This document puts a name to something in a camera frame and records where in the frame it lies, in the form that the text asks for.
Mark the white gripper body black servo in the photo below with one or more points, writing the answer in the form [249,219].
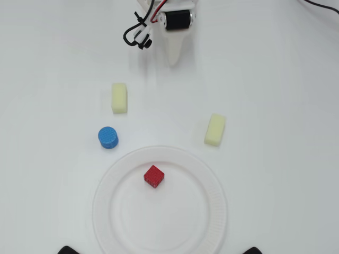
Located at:
[177,20]

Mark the white tapered gripper finger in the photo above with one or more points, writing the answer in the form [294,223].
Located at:
[175,46]

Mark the red cube block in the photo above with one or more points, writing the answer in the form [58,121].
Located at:
[154,176]

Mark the pale yellow foam block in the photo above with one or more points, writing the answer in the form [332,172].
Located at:
[215,129]
[119,98]

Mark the blue cylinder block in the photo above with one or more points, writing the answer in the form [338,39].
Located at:
[108,136]

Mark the white paper plate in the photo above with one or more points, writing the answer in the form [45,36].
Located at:
[169,219]

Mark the black stand foot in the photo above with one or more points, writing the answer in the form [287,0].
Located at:
[253,250]
[67,250]

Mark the small black white wrist camera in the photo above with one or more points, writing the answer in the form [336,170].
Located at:
[142,33]

